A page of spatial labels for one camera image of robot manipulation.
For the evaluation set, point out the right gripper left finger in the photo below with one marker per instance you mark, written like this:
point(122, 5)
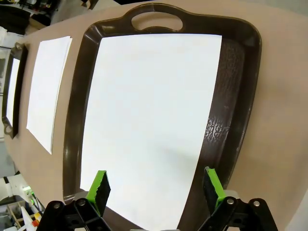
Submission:
point(102, 190)

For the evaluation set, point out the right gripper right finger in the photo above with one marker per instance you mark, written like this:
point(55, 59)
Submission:
point(213, 187)

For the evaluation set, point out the white A4 sheet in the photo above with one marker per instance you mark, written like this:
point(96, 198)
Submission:
point(149, 108)
point(13, 91)

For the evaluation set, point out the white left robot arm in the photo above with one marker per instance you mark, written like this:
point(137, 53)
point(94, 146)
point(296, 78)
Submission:
point(12, 185)

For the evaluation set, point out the white A4 paper stack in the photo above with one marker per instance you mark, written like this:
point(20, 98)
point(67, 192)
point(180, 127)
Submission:
point(48, 91)

